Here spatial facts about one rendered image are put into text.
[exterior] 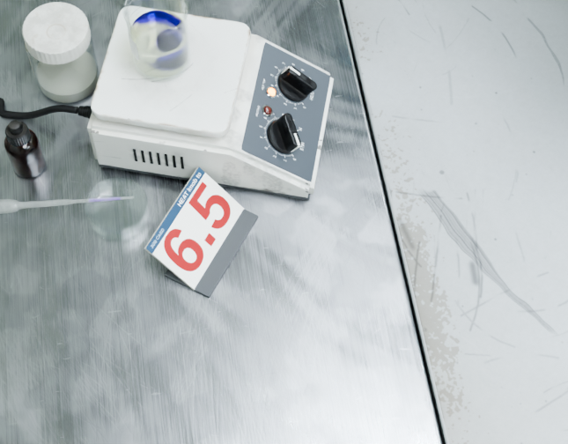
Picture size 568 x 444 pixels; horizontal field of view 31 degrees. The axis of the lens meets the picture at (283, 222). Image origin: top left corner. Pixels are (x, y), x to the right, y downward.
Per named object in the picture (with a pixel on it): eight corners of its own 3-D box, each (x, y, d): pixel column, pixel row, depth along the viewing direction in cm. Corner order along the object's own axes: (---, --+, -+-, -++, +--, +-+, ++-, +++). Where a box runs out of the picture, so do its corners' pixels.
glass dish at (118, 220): (118, 177, 94) (115, 165, 92) (162, 212, 92) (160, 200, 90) (75, 218, 92) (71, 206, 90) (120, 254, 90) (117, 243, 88)
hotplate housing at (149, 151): (332, 88, 99) (339, 36, 92) (312, 206, 93) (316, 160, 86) (106, 53, 100) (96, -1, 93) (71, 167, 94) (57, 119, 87)
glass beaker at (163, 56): (169, 98, 88) (162, 39, 81) (118, 69, 89) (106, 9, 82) (210, 50, 90) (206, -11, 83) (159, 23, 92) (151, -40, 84)
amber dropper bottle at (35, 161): (48, 175, 94) (33, 134, 88) (15, 182, 93) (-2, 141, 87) (43, 148, 95) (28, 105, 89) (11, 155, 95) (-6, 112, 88)
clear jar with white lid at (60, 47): (112, 68, 99) (101, 15, 92) (79, 114, 97) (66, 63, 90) (58, 46, 101) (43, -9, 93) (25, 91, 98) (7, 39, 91)
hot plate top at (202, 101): (253, 29, 92) (253, 23, 92) (227, 141, 87) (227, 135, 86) (121, 9, 93) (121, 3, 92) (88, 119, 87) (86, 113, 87)
